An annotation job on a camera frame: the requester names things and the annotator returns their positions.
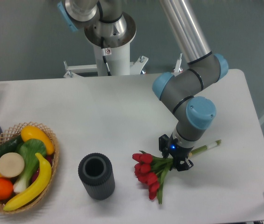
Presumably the beige round disc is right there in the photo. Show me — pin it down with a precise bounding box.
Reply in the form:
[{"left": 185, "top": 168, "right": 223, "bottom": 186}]
[{"left": 0, "top": 153, "right": 25, "bottom": 178}]

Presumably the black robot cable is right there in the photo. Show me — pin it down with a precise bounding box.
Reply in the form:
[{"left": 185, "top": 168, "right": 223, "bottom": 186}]
[{"left": 100, "top": 36, "right": 112, "bottom": 77}]

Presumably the dark grey ribbed vase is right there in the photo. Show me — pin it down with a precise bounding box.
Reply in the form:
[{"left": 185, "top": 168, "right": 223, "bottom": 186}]
[{"left": 78, "top": 153, "right": 115, "bottom": 200}]

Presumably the red tulip bouquet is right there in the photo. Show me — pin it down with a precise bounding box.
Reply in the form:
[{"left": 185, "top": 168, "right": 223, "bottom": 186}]
[{"left": 132, "top": 140, "right": 221, "bottom": 204}]

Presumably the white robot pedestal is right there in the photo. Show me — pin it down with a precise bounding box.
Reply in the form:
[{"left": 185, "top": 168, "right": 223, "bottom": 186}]
[{"left": 63, "top": 11, "right": 149, "bottom": 78}]

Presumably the orange fruit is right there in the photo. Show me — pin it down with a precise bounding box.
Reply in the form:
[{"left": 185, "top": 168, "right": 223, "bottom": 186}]
[{"left": 0, "top": 178, "right": 13, "bottom": 200}]

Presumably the yellow banana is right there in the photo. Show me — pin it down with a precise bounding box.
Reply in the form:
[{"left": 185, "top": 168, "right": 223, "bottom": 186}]
[{"left": 3, "top": 153, "right": 52, "bottom": 211}]

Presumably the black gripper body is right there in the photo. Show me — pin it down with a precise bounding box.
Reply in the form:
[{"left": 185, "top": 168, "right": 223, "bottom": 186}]
[{"left": 168, "top": 137, "right": 193, "bottom": 162}]

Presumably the woven wicker basket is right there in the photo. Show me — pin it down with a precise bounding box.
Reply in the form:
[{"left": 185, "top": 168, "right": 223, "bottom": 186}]
[{"left": 0, "top": 122, "right": 59, "bottom": 214}]

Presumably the red fruit in basket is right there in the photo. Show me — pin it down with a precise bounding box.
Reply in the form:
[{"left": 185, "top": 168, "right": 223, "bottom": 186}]
[{"left": 30, "top": 155, "right": 53, "bottom": 184}]

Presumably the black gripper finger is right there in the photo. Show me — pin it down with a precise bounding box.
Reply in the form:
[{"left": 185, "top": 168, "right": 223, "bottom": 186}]
[
  {"left": 158, "top": 134, "right": 172, "bottom": 158},
  {"left": 173, "top": 158, "right": 193, "bottom": 171}
]

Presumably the green bok choy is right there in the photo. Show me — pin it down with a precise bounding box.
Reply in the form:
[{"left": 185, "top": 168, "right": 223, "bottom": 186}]
[{"left": 14, "top": 139, "right": 47, "bottom": 194}]

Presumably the green cucumber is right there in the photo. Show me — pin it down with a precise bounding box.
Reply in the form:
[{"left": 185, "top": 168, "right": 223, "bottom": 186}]
[{"left": 0, "top": 135, "right": 23, "bottom": 157}]

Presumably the yellow lemon squash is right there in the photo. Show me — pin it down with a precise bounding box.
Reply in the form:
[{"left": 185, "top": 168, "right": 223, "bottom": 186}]
[{"left": 21, "top": 126, "right": 55, "bottom": 155}]

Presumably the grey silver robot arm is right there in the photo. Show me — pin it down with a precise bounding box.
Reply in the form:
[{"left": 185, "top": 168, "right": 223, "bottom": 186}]
[{"left": 57, "top": 0, "right": 228, "bottom": 171}]

